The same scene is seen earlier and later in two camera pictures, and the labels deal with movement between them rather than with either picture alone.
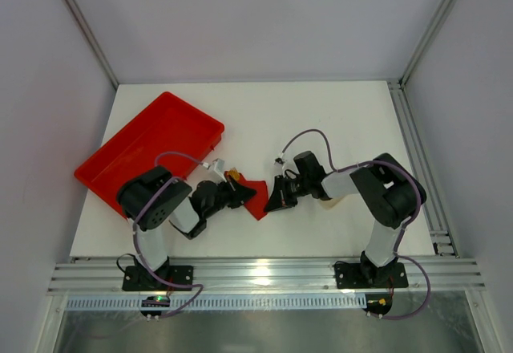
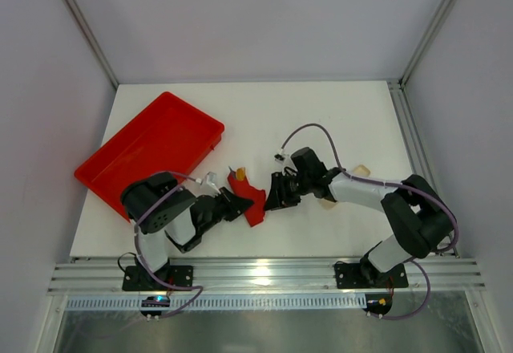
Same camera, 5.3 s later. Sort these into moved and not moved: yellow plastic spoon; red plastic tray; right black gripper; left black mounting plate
Moved: yellow plastic spoon
Not moved: right black gripper; left black mounting plate; red plastic tray
